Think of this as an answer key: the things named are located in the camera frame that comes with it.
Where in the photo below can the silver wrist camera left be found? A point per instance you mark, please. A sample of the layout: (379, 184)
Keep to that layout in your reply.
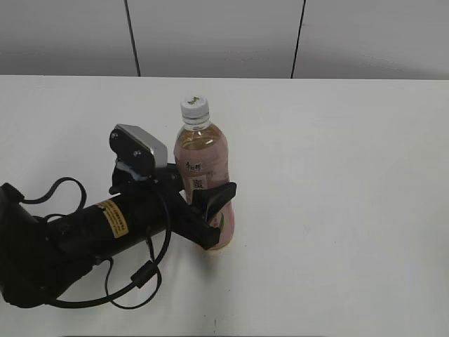
(137, 152)

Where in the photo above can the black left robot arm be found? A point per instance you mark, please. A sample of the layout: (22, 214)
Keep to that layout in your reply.
(41, 257)

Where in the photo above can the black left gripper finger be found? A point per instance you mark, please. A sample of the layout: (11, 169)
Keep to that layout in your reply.
(208, 203)
(174, 177)

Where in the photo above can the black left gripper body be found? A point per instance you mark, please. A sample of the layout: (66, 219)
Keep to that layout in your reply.
(180, 216)

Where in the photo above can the white bottle cap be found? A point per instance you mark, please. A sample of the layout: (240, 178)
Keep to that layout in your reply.
(194, 107)

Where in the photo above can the peach oolong tea bottle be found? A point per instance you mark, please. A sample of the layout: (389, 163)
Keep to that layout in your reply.
(201, 155)

